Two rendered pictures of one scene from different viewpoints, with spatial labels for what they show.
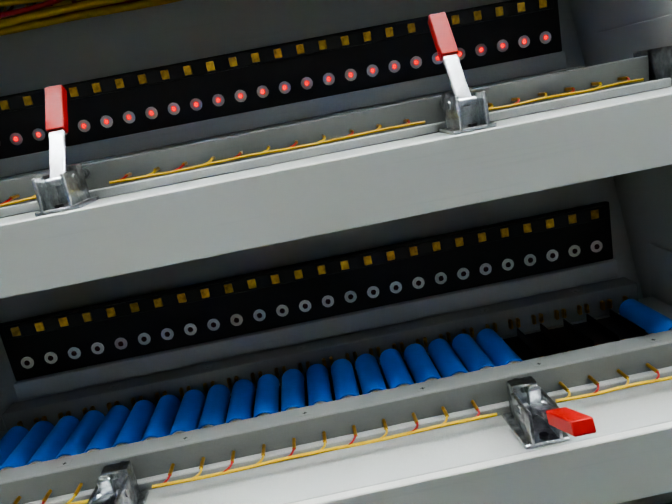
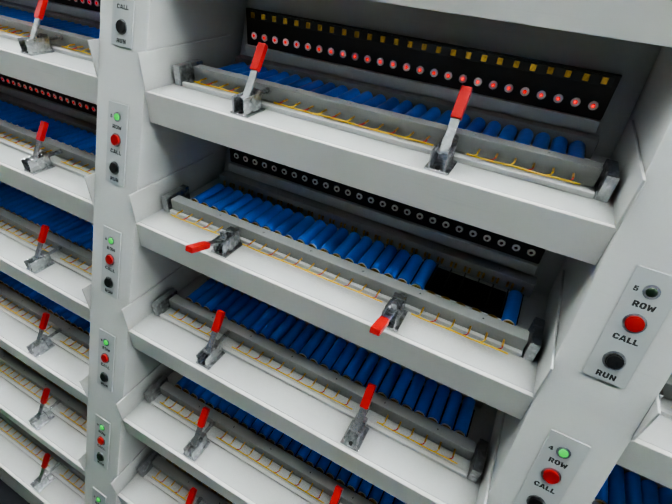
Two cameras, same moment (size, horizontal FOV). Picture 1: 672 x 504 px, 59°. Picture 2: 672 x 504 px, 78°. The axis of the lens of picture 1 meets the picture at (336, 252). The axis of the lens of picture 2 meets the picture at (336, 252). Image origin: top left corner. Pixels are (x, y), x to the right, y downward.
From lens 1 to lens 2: 0.26 m
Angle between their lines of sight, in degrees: 33
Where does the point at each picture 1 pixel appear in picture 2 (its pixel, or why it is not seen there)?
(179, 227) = (281, 148)
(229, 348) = (317, 196)
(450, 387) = (373, 278)
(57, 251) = (233, 133)
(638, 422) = (432, 345)
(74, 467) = (221, 219)
